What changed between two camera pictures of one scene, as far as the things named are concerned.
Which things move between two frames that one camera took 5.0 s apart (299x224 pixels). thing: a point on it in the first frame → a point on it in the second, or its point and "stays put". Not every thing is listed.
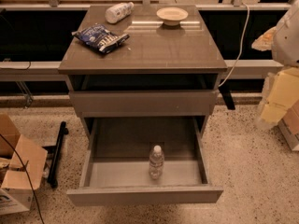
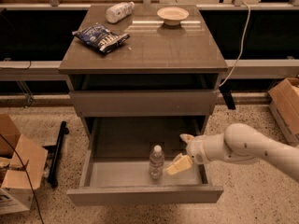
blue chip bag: (100, 37) stays put
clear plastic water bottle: (156, 160) stays put
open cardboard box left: (23, 166) stays put
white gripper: (287, 42) → (196, 149)
